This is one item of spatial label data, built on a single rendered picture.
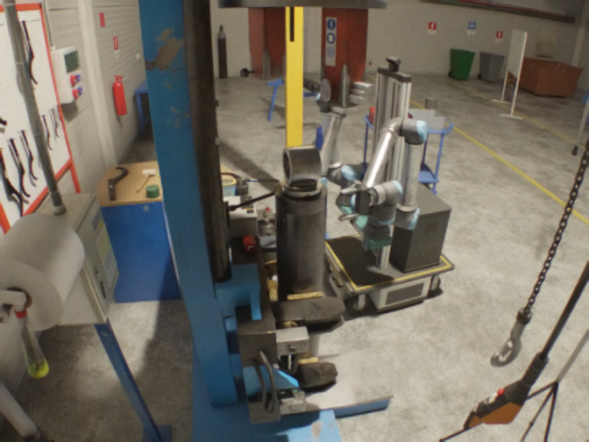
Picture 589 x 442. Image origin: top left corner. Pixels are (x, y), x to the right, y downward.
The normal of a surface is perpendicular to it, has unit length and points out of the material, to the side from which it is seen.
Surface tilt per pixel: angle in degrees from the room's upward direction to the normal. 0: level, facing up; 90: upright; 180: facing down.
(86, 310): 90
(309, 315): 0
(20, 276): 90
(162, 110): 90
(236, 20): 90
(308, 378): 0
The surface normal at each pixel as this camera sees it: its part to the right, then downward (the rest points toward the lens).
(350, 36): 0.69, 0.38
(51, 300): 0.17, 0.51
